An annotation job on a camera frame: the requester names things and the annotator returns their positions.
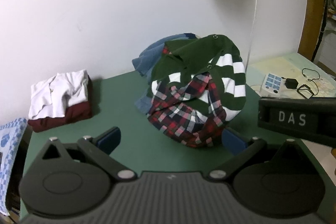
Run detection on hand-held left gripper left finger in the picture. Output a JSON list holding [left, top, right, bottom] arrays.
[[39, 126, 137, 183]]

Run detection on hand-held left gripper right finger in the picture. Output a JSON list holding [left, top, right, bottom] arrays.
[[209, 127, 310, 183]]

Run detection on green table mat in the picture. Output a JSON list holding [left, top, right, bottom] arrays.
[[20, 70, 331, 224]]

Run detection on white remote with blue buttons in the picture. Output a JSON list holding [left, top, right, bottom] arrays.
[[259, 72, 289, 97]]

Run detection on maroon folded cloth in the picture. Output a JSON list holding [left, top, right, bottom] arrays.
[[28, 74, 93, 133]]

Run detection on map printed table cover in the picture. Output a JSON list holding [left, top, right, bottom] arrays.
[[247, 52, 336, 100]]

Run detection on white folded cloth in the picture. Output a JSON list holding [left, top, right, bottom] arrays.
[[28, 70, 89, 119]]

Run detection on blue knit sweater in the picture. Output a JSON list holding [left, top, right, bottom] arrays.
[[131, 33, 202, 115]]

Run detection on blue checkered cloth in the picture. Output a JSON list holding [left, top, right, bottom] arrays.
[[0, 117, 28, 216]]

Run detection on black cable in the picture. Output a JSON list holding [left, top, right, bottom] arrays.
[[297, 68, 321, 99]]

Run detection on wooden door frame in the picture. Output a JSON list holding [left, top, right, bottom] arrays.
[[298, 0, 327, 62]]

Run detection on white wall cable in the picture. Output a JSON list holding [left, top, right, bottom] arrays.
[[247, 0, 263, 67]]

